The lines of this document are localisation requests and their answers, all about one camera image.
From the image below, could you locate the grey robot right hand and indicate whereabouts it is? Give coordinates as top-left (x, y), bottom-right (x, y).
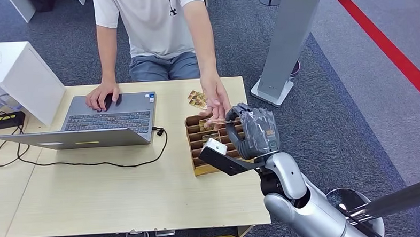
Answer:
top-left (224, 101), bottom-right (282, 162)

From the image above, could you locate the person's left hand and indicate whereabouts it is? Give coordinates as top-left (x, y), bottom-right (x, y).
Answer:
top-left (196, 72), bottom-right (234, 130)

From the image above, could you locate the person's right hand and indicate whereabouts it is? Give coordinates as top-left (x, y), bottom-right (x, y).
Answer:
top-left (84, 78), bottom-right (121, 113)

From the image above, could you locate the brown wooden card holder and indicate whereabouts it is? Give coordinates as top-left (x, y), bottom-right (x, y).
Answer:
top-left (184, 111), bottom-right (257, 178)

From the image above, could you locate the person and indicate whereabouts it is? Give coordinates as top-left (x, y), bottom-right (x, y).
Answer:
top-left (81, 0), bottom-right (234, 135)

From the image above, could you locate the grey laptop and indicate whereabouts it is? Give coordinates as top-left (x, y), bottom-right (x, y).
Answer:
top-left (0, 91), bottom-right (159, 153)

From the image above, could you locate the dark round floor base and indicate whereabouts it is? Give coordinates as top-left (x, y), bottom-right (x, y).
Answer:
top-left (289, 60), bottom-right (302, 76)

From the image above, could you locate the white box cabinet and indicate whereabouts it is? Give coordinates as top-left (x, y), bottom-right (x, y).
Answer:
top-left (0, 39), bottom-right (67, 129)

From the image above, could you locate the grey kiosk stand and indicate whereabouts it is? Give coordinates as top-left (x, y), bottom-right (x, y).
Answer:
top-left (246, 0), bottom-right (329, 109)

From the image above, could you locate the black power adapter yellow label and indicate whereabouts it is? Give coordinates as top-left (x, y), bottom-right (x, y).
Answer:
top-left (0, 110), bottom-right (27, 131)

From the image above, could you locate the white furniture panel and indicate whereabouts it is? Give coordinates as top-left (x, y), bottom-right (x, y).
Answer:
top-left (9, 0), bottom-right (37, 24)

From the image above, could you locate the red floor tape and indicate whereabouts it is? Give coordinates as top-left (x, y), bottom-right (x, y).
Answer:
top-left (327, 0), bottom-right (420, 115)

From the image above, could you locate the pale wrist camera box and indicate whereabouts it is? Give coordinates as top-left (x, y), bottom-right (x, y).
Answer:
top-left (198, 136), bottom-right (267, 178)

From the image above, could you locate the black laptop power cable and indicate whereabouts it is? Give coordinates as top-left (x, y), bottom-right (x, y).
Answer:
top-left (0, 118), bottom-right (169, 173)

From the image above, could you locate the chrome stanchion post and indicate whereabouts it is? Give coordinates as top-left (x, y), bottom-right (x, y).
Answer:
top-left (324, 175), bottom-right (420, 237)

